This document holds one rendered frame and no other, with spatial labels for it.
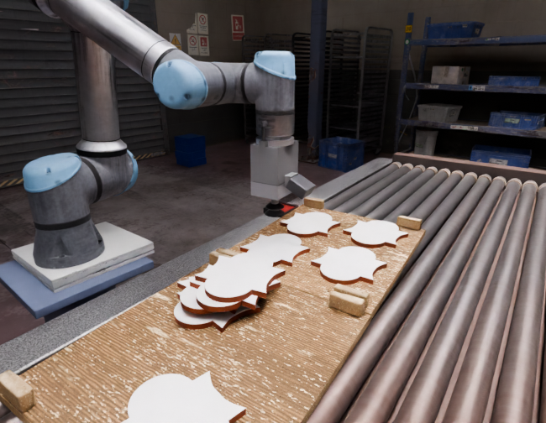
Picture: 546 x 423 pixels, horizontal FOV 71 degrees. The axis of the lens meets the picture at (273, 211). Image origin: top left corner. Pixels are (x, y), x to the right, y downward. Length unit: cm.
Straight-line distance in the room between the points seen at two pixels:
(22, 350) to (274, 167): 51
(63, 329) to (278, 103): 53
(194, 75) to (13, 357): 51
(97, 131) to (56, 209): 21
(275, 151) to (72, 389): 48
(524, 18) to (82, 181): 541
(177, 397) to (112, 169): 63
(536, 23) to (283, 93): 519
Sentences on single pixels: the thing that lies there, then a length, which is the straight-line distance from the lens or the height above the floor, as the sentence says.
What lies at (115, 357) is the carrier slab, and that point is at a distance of 62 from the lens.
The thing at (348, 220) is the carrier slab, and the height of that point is 94.
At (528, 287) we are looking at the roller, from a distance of 90.
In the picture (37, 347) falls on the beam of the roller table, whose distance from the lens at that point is 72.
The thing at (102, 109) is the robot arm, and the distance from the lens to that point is 99.
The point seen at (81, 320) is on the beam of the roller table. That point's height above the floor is 92.
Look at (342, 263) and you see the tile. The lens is 79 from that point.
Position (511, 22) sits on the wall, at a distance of 583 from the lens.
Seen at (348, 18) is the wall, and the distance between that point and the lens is 663.
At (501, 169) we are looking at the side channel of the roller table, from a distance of 172.
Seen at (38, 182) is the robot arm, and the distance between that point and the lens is 93.
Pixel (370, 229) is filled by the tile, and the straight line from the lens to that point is 96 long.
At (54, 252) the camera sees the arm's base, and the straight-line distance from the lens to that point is 97.
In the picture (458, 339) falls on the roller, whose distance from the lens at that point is 70.
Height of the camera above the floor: 132
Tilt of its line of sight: 21 degrees down
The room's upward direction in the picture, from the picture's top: straight up
